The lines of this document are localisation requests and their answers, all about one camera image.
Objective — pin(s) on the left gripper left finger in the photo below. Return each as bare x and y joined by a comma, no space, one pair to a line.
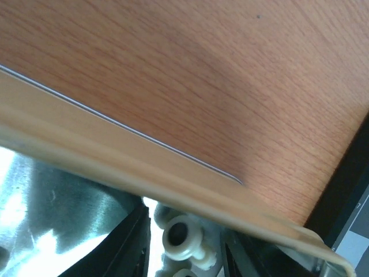
124,252

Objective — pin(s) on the white piece in tray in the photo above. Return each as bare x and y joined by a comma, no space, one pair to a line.
183,238

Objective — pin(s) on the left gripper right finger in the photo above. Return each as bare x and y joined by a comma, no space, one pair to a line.
243,255

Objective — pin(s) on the black and white chessboard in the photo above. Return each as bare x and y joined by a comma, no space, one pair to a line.
340,216

